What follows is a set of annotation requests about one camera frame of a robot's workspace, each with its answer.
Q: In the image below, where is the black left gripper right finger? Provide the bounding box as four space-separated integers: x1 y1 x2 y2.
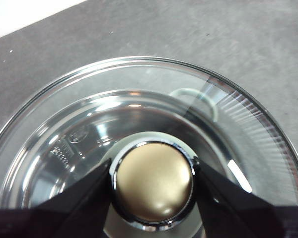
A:
193 158 298 238

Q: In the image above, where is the glass lid with green knob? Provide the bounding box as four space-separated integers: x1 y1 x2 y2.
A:
0 56 298 238

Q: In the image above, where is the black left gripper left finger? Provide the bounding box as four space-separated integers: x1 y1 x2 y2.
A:
0 158 116 238

